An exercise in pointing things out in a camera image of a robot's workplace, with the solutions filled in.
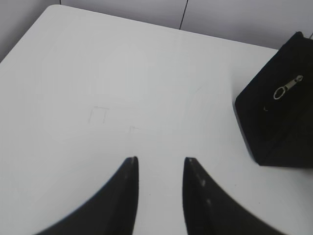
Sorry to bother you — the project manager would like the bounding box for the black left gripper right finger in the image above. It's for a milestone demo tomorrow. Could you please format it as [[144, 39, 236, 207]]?
[[182, 157, 280, 235]]

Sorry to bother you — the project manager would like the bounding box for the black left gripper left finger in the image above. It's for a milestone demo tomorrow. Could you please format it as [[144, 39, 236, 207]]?
[[39, 157, 139, 235]]

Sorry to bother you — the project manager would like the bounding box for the black canvas tote bag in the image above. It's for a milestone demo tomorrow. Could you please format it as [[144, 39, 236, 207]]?
[[235, 32, 313, 168]]

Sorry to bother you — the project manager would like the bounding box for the silver zipper pull ring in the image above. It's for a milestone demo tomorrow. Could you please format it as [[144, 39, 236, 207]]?
[[273, 75, 304, 100]]

